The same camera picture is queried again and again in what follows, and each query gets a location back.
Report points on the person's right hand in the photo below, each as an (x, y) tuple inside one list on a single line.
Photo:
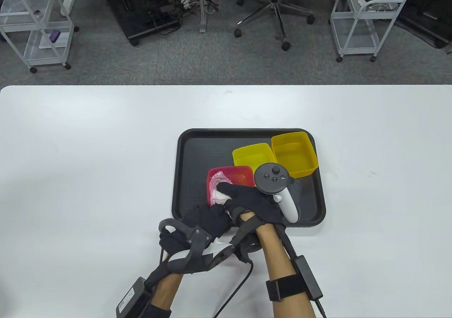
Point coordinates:
[(247, 201)]

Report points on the person's left hand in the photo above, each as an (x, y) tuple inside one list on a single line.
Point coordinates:
[(208, 219)]

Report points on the pink plastic food container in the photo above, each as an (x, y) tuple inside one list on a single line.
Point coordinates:
[(240, 176)]

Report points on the white pink dish cloth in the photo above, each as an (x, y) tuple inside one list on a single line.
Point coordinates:
[(217, 185)]

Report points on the lemon yellow plastic food container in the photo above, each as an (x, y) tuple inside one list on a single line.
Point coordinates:
[(250, 153)]

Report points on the amber yellow plastic food container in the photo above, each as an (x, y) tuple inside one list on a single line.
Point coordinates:
[(293, 155)]

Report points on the person's right forearm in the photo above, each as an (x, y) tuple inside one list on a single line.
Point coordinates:
[(279, 258)]

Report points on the person's left forearm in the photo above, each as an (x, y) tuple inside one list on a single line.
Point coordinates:
[(166, 289)]

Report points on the grey handheld controller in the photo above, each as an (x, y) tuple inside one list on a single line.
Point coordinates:
[(187, 261), (270, 178)]

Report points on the black plastic tray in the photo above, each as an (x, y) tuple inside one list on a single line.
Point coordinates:
[(197, 155)]

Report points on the black battery pack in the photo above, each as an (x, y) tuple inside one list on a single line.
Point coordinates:
[(130, 296), (309, 277)]

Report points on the clear plastic pole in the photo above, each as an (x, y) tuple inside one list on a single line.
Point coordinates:
[(202, 14)]

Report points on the black office chair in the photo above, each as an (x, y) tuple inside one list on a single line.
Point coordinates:
[(275, 3)]

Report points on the black equipment cart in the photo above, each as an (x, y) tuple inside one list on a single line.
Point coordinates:
[(141, 7)]

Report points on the small purple box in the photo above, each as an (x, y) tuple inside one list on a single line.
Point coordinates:
[(54, 36)]

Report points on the white paper sheet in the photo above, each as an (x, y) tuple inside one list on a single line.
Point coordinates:
[(46, 42)]

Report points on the black equipment base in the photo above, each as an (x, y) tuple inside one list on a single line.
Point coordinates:
[(434, 14)]

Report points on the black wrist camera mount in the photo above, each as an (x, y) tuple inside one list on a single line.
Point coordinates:
[(245, 236)]

